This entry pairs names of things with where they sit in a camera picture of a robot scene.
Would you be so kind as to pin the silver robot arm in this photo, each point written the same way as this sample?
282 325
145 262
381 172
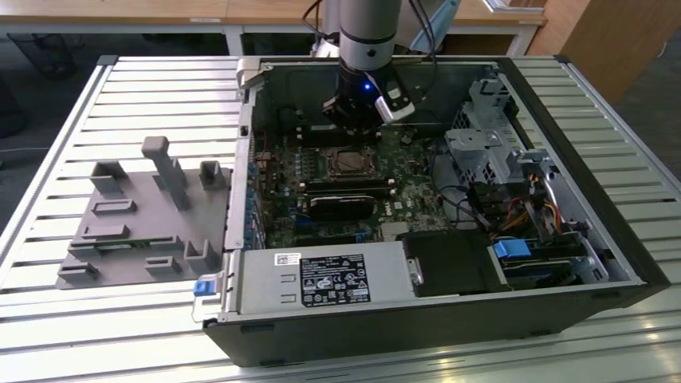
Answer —
367 32

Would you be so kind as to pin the black RAM slot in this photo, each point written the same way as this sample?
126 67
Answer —
346 191
319 133
346 184

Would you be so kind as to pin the round coin battery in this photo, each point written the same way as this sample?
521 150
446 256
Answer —
406 139

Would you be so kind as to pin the green motherboard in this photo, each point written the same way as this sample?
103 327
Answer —
415 187

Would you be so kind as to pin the metal drive cage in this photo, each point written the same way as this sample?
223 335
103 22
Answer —
471 143

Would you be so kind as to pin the black graphics card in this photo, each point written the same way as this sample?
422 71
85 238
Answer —
341 205

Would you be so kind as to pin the pale blue teach pendant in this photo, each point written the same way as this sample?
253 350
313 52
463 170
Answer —
442 20

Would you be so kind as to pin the small silver heatsink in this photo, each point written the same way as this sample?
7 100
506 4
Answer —
394 229

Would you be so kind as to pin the black plastic shroud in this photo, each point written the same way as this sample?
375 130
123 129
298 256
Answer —
453 263

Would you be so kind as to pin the wooden desk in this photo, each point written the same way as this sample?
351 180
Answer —
161 10

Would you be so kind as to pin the grey parts rack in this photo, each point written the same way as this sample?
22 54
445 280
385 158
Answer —
145 191

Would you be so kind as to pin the silver power supply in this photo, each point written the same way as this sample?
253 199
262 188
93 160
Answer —
266 279

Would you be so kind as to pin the hard disk in blue carrier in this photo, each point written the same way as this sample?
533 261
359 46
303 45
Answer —
511 249

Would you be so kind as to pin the wooden cabinet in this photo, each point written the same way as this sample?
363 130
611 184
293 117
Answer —
612 40

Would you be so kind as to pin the green RAM stick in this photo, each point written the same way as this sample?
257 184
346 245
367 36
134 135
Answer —
141 243

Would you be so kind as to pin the blue case latch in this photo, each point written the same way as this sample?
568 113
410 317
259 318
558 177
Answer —
205 288

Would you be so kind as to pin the black PC case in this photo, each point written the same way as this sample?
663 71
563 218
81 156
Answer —
373 339

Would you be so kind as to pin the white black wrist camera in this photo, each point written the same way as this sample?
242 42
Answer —
397 101

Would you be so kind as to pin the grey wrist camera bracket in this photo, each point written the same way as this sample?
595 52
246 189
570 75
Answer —
326 46

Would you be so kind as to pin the silver disk bay frame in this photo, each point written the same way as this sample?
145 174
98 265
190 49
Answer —
567 199

